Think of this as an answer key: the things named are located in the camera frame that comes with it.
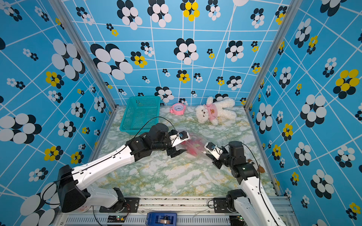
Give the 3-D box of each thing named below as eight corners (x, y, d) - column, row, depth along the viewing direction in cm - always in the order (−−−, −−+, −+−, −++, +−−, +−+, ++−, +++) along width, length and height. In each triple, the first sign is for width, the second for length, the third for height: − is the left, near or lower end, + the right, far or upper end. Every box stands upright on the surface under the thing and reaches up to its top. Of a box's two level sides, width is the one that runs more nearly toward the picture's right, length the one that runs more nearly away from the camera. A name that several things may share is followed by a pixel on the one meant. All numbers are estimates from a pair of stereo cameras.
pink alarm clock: (169, 112, 119) (168, 109, 116) (175, 104, 125) (175, 101, 122) (181, 117, 115) (181, 114, 113) (187, 108, 121) (187, 106, 119)
